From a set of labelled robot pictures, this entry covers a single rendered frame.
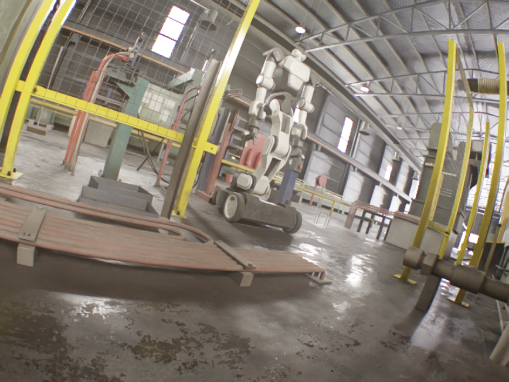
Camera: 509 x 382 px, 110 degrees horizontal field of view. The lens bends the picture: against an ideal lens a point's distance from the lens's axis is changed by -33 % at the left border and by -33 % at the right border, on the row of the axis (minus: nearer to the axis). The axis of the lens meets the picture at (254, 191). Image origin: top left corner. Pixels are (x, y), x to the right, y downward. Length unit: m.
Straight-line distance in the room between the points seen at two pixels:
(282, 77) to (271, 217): 1.09
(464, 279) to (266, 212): 1.29
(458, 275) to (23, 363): 1.31
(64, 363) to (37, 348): 0.05
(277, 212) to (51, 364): 1.69
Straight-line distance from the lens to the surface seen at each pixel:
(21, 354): 0.43
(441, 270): 1.25
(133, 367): 0.43
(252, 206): 1.75
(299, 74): 2.21
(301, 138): 2.16
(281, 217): 1.91
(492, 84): 3.26
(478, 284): 1.23
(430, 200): 1.82
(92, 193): 1.35
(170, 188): 1.30
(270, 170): 2.04
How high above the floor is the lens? 0.31
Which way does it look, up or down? 2 degrees down
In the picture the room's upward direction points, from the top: 18 degrees clockwise
